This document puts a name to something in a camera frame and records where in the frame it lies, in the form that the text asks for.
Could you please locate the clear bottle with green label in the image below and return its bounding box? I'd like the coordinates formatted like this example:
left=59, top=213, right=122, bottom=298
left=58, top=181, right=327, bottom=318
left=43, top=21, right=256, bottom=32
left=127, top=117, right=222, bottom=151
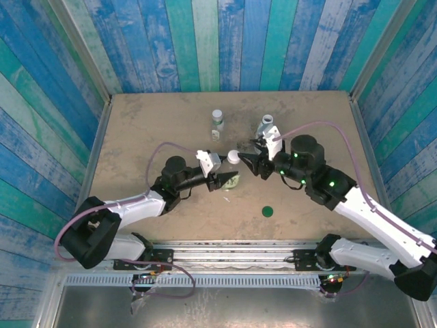
left=210, top=114, right=226, bottom=143
left=220, top=160, right=242, bottom=191

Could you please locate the white wide-mouth bottle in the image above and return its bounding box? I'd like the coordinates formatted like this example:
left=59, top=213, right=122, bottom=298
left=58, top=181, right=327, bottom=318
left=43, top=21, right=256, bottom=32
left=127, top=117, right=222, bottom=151
left=255, top=113, right=278, bottom=138

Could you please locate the metal table edge strip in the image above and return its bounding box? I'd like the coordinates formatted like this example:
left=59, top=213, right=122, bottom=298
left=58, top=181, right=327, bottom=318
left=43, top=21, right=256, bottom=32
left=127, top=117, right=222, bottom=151
left=348, top=92, right=393, bottom=213
left=79, top=95, right=114, bottom=206

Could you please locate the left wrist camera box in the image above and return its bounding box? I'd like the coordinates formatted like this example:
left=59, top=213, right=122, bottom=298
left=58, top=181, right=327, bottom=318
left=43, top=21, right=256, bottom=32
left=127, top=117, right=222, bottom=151
left=195, top=149, right=223, bottom=178

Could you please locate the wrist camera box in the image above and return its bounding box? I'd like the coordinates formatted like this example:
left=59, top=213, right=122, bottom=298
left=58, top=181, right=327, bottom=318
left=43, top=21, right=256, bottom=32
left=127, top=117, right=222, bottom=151
left=259, top=125, right=287, bottom=161
left=195, top=149, right=223, bottom=178

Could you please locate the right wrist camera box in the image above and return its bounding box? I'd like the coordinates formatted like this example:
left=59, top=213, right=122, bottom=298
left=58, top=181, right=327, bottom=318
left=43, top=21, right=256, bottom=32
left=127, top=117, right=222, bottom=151
left=259, top=125, right=287, bottom=161

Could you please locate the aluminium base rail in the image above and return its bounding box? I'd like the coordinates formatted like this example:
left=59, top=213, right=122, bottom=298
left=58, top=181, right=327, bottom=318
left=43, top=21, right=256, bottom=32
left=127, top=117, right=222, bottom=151
left=112, top=240, right=356, bottom=273

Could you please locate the white slotted cable duct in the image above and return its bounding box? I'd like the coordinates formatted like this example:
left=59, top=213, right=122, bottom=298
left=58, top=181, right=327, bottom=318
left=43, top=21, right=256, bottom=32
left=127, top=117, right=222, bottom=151
left=64, top=273, right=324, bottom=288

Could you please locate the small electronics board with wires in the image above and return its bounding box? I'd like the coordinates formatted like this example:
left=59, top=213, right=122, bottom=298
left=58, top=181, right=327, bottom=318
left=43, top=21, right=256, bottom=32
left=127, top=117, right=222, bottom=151
left=320, top=271, right=350, bottom=286
left=131, top=271, right=162, bottom=285

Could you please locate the metal corner post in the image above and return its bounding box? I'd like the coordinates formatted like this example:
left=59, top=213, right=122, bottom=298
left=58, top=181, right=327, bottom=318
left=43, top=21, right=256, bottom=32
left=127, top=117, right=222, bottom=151
left=47, top=0, right=114, bottom=100
left=350, top=0, right=419, bottom=100

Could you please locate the metal base plate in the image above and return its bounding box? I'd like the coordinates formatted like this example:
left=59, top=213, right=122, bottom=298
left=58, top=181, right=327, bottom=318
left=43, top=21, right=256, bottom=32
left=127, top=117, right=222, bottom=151
left=51, top=285, right=423, bottom=328

